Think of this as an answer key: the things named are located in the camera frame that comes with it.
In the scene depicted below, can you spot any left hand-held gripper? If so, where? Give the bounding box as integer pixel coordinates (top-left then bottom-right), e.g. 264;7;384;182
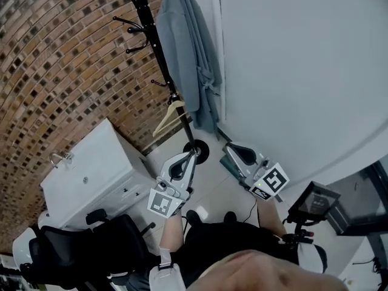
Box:
147;151;198;218

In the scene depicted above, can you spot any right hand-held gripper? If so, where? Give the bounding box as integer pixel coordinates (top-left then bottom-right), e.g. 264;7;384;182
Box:
222;142;291;202

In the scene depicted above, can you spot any grey-blue jacket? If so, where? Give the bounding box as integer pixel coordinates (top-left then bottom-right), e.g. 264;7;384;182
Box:
155;0;224;135

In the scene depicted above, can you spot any black coat rack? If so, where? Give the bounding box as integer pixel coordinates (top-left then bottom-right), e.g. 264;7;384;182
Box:
88;0;210;166

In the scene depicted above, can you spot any person's right forearm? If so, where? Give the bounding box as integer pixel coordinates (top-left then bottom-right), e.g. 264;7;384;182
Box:
257;197;288;238

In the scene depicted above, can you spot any person's left forearm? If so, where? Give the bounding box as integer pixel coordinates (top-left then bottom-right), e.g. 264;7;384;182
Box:
159;210;186;253

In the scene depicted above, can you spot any pale wooden clothes hanger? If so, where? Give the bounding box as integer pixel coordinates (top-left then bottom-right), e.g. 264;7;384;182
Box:
152;99;190;138

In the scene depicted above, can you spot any person's black and white clothing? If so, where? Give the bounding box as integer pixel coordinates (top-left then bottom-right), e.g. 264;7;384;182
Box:
127;216;329;291

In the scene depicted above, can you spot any white sink cabinet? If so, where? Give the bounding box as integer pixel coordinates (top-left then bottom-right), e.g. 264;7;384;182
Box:
39;118;156;230

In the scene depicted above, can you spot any small black mounted monitor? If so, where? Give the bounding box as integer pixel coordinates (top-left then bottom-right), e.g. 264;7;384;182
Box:
281;179;343;246

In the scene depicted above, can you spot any black office chair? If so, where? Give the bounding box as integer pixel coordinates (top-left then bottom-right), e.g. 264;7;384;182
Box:
19;209;158;291

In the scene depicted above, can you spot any person's face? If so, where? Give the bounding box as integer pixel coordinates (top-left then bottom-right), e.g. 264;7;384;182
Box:
199;249;349;291

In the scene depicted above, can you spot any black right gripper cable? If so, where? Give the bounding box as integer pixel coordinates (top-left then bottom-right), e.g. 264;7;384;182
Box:
243;197;263;228

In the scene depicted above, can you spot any white vertical wall trim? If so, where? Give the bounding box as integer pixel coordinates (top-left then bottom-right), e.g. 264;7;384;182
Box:
216;0;229;121

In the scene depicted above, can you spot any black metal door frame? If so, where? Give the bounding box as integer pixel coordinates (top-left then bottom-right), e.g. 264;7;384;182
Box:
326;158;388;246

